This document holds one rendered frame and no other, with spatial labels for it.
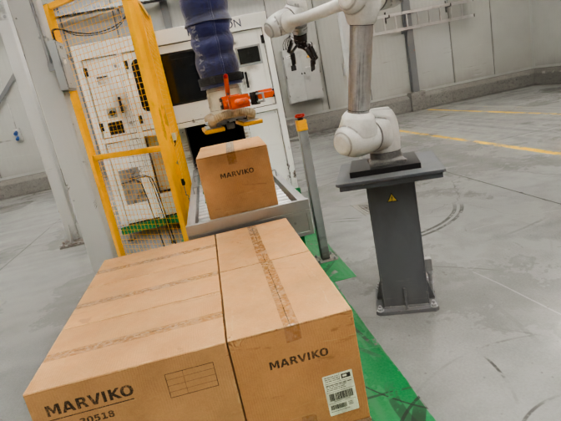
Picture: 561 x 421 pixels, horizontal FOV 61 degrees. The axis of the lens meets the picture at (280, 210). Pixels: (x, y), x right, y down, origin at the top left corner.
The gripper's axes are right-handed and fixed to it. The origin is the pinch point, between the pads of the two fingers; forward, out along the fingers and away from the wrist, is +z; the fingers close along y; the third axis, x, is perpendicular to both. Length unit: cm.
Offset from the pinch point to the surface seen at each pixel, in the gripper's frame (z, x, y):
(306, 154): 64, -5, -1
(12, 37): 49, -15, -354
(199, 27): -44, -52, -19
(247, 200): 44, -71, 6
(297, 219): 55, -61, 33
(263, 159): 27, -53, 7
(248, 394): 0, -164, 95
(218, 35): -39, -47, -12
